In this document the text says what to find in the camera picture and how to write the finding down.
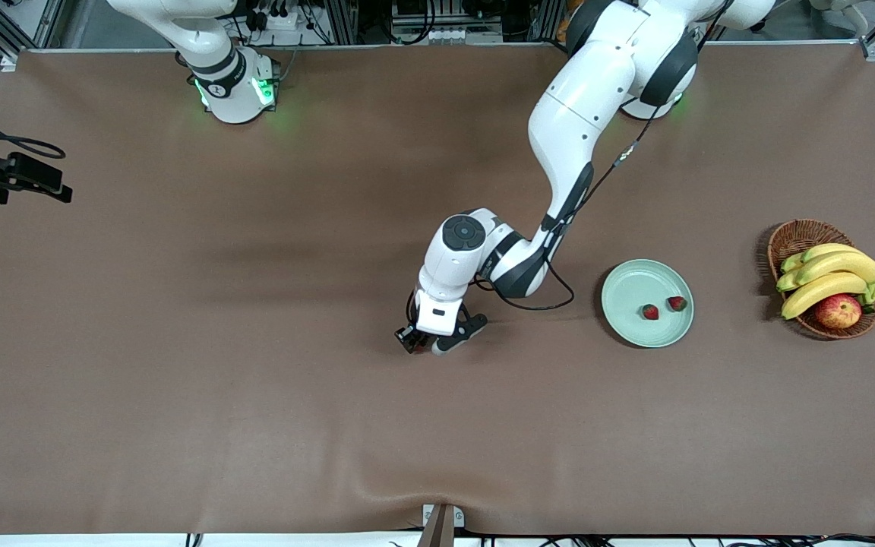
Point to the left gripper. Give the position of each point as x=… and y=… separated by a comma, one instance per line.
x=409, y=336

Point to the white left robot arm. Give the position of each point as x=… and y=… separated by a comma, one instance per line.
x=582, y=114

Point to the light green round plate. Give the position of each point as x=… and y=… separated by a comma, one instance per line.
x=635, y=285

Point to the brown table cover sheet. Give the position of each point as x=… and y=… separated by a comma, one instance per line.
x=255, y=342

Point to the white power strip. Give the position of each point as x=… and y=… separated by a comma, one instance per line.
x=282, y=21

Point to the white terminal block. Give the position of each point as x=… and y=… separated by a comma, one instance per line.
x=453, y=36

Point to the orange bread rolls pile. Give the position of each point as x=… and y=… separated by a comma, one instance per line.
x=563, y=32

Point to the greenish yellow banana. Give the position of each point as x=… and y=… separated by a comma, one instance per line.
x=787, y=281
x=791, y=264

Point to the brown wicker basket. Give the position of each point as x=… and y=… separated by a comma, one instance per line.
x=798, y=235

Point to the red yellow apple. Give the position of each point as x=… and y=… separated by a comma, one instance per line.
x=838, y=312

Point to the grey metal mount bracket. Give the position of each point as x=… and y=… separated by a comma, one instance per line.
x=441, y=528

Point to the aluminium frame post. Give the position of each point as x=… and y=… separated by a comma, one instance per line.
x=548, y=19
x=342, y=19

